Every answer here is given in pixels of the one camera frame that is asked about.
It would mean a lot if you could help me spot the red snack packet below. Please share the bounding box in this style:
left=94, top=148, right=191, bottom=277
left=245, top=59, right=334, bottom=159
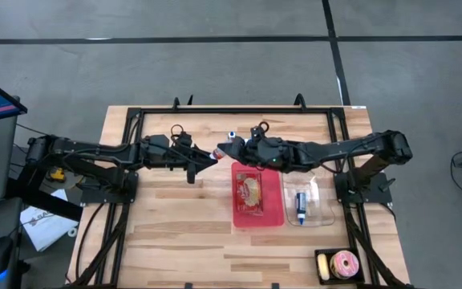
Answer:
left=234, top=171, right=264, bottom=217

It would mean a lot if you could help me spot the black metal table frame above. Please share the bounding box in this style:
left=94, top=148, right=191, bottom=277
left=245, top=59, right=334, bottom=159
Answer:
left=70, top=106, right=412, bottom=289

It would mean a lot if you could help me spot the white printed paper sheet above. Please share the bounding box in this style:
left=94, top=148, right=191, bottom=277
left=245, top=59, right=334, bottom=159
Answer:
left=19, top=188, right=80, bottom=252

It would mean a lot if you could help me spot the blue bottle white label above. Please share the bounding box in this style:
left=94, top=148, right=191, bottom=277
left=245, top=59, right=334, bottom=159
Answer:
left=295, top=191, right=307, bottom=226

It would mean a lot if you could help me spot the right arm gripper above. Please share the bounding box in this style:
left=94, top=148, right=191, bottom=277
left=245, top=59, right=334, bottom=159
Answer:
left=217, top=131, right=294, bottom=170

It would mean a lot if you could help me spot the yellow tool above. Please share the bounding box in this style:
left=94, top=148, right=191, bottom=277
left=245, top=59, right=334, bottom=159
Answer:
left=46, top=165, right=67, bottom=184

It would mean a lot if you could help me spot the black support beam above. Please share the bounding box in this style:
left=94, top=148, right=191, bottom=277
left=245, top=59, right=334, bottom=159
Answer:
left=6, top=150, right=84, bottom=222

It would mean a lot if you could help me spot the black plastic tray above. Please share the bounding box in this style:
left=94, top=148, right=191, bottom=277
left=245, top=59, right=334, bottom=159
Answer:
left=314, top=247, right=366, bottom=287

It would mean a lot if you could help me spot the red plastic tray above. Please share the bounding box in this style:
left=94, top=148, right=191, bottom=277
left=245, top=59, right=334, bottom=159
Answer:
left=230, top=160, right=286, bottom=228

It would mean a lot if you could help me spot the pink frosted donut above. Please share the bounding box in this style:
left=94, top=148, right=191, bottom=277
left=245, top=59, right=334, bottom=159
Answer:
left=329, top=249, right=361, bottom=280

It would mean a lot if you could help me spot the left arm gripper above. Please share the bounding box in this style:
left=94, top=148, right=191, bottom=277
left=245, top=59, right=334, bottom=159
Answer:
left=139, top=133, right=219, bottom=185

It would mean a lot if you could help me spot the clear plastic container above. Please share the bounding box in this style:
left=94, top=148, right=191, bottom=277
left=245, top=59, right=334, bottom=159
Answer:
left=281, top=164, right=336, bottom=228

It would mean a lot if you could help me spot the black table clamp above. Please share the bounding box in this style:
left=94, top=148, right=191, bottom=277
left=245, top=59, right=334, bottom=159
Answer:
left=293, top=92, right=308, bottom=110
left=172, top=94, right=194, bottom=110

